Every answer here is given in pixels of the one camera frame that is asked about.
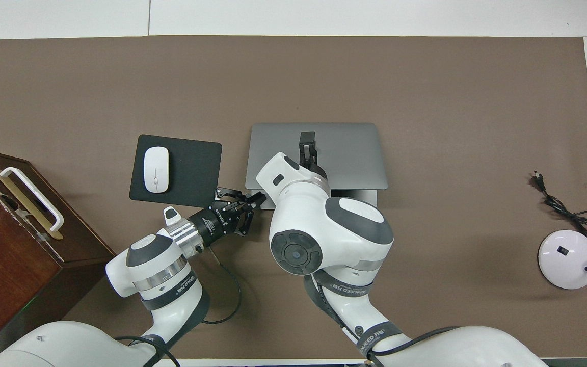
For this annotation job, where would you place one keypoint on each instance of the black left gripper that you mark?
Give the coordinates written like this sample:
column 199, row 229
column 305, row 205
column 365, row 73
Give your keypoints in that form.
column 212, row 224

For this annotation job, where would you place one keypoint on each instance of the silver grey laptop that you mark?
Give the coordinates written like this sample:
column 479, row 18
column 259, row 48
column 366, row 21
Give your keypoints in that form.
column 354, row 158

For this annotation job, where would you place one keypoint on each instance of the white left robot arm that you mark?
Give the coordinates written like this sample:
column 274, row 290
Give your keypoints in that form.
column 166, row 285

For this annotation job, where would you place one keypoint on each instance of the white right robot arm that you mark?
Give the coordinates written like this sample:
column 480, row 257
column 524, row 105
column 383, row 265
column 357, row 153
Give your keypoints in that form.
column 329, row 229

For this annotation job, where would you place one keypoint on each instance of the black mouse pad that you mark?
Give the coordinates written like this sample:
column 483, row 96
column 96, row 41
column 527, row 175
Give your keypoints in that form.
column 191, row 171

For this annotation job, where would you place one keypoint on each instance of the white computer mouse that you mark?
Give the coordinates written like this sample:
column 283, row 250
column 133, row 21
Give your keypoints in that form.
column 156, row 169

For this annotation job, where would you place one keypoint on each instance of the brown table mat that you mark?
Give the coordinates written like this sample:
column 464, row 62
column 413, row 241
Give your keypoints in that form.
column 426, row 81

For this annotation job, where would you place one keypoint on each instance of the dark brown wooden box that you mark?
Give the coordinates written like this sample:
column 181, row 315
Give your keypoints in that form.
column 3, row 265

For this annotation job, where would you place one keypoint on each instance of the white desk lamp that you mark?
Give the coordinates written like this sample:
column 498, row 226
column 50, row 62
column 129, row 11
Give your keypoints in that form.
column 566, row 260

